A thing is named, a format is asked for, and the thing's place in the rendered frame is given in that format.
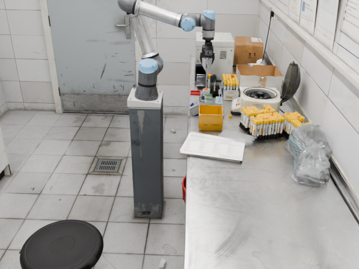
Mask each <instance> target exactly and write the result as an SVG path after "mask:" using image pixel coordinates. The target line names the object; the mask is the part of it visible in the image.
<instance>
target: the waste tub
mask: <svg viewBox="0 0 359 269"><path fill-rule="evenodd" d="M223 116H224V114H223V106H218V105H199V131H222V127H223Z"/></svg>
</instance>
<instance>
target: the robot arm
mask: <svg viewBox="0 0 359 269"><path fill-rule="evenodd" d="M118 6H119V8H120V9H121V10H123V11H125V12H126V14H127V16H129V17H130V18H131V22H132V25H133V27H134V30H135V33H136V36H137V39H138V42H139V46H140V48H141V51H142V57H141V61H140V62H139V65H138V86H137V88H136V91H135V98H136V99H138V100H142V101H154V100H157V99H158V91H157V86H156V84H157V75H158V74H159V73H160V72H161V71H162V69H163V59H162V58H161V57H160V56H159V52H158V51H156V50H155V48H154V45H153V42H152V39H151V35H150V32H149V29H148V26H147V23H146V20H145V17H144V16H146V17H149V18H152V19H155V20H158V21H161V22H164V23H167V24H170V25H173V26H176V27H179V28H182V29H183V30H184V31H192V30H193V29H194V28H195V27H202V32H201V33H202V39H203V40H205V45H202V52H201V53H200V61H201V64H202V66H203V68H204V70H205V71H206V58H209V59H208V67H207V71H209V69H210V68H211V66H212V64H213V62H214V59H215V56H214V54H215V53H213V51H214V50H213V45H212V42H211V41H212V40H214V36H215V20H216V19H215V11H212V10H205V11H203V14H195V13H185V14H180V13H177V12H174V11H171V10H168V9H164V8H162V7H159V6H156V5H153V4H150V3H147V2H144V0H118Z"/></svg>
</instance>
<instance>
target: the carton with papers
mask: <svg viewBox="0 0 359 269"><path fill-rule="evenodd" d="M236 77H237V80H238V83H239V86H238V90H239V87H240V86H242V87H264V88H276V89H277V90H278V91H279V92H280V91H281V87H282V80H283V75H282V74H281V72H280V71H279V69H278V67H277V66H272V65H267V66H264V65H252V67H250V66H249V65H238V64H237V69H236Z"/></svg>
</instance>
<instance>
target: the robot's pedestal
mask: <svg viewBox="0 0 359 269"><path fill-rule="evenodd" d="M129 121H130V141H131V161H132V182H133V194H134V214H135V218H155V219H162V211H163V98H162V103H161V108H152V107H129Z"/></svg>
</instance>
